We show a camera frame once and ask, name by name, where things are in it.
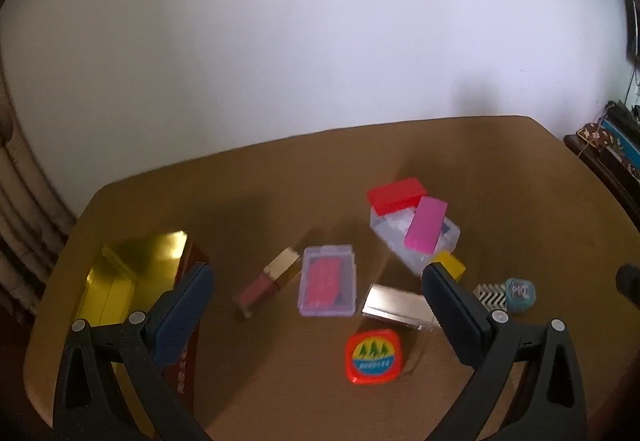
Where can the small blue patterned case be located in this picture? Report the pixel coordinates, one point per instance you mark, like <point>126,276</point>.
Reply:
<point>520,293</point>

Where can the silver box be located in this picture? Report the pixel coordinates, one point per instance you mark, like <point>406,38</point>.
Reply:
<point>395,306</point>

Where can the clear plastic box printed label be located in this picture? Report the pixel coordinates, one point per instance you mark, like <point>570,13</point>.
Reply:
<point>395,231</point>

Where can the blue box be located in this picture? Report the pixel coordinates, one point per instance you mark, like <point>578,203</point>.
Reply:
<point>622,131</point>

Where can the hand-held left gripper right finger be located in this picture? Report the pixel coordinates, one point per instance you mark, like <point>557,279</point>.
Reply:
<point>450,306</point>

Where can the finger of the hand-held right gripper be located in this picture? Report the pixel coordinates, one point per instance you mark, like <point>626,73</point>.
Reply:
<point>630,283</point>

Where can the red block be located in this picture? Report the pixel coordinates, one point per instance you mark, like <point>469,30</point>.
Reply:
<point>395,195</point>

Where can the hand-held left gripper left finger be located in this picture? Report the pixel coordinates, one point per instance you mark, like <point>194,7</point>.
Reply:
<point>182,316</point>

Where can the small clear box red contents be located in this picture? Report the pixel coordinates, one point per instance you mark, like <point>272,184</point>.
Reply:
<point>327,283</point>

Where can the pink lip gloss gold cap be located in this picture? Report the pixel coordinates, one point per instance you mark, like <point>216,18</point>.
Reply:
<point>255,293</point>

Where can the yellow block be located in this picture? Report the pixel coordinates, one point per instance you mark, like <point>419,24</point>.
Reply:
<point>452,266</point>

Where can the pink block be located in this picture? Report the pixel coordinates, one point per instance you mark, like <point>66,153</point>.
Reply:
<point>425,223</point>

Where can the dark wooden cabinet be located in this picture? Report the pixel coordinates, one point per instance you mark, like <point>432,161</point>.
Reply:
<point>600,171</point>

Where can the black white zigzag box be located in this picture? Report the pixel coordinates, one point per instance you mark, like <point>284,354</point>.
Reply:
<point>492,297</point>

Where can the beige patterned curtain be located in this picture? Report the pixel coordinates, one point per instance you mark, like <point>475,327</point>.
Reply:
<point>25,201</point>

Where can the red tin tree label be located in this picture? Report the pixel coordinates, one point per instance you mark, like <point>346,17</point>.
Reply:
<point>374,356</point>

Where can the gold tin box red sides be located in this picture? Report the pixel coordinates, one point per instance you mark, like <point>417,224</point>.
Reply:
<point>130,266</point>

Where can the dark screen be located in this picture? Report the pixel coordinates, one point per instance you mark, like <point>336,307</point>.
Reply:
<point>631,31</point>

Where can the brown patterned cloth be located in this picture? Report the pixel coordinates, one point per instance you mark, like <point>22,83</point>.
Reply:
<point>600,137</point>

